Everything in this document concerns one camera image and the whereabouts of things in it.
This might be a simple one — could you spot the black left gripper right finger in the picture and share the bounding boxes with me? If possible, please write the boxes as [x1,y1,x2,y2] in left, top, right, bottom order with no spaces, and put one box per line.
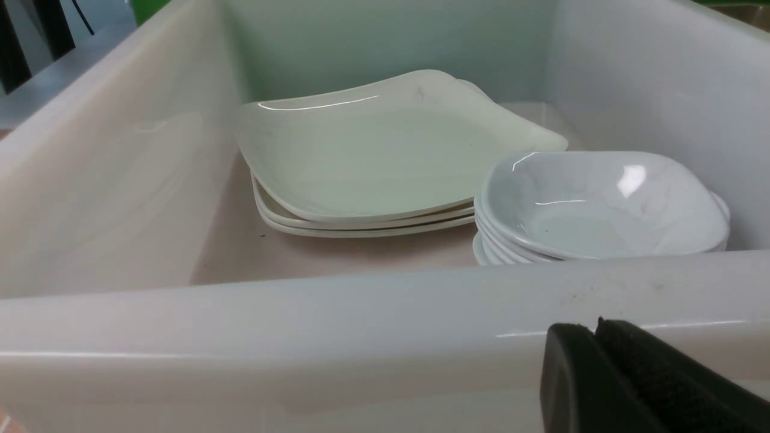
[594,318,769,432]

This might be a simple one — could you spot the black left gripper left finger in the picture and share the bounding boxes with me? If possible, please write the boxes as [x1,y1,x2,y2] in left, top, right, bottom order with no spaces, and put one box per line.
[540,324,667,432]

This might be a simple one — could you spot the stacked small white bowls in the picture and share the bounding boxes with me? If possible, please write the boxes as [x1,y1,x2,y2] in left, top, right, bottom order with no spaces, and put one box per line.
[474,151,731,260]

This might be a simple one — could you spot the stacked white square plates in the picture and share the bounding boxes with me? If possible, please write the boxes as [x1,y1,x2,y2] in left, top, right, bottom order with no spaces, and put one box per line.
[233,70,568,226]

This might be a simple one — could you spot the large white plastic tub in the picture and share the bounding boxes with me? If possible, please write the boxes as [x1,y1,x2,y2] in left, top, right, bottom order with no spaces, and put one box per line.
[2,1,768,432]

